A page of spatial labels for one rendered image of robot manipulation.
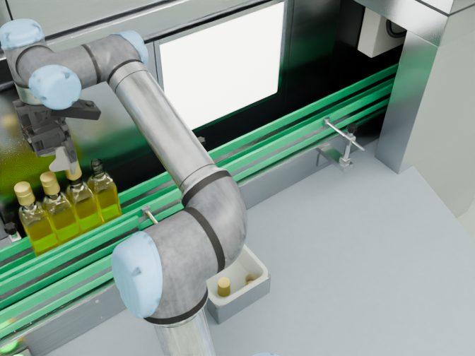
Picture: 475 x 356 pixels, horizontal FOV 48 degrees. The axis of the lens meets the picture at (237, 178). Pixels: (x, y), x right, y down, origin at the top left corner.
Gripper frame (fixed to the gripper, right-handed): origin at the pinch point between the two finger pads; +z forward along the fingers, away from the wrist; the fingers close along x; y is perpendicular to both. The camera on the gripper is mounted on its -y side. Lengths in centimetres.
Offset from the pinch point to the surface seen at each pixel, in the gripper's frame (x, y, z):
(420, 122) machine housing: 23, -101, 21
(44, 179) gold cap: 0.5, 6.8, 0.7
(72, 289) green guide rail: 13.1, 11.3, 25.2
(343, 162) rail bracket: 16, -77, 30
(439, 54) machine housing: 23, -99, -4
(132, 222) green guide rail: 6.2, -9.3, 21.2
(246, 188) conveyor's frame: 6, -46, 32
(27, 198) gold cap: 1.4, 11.7, 3.1
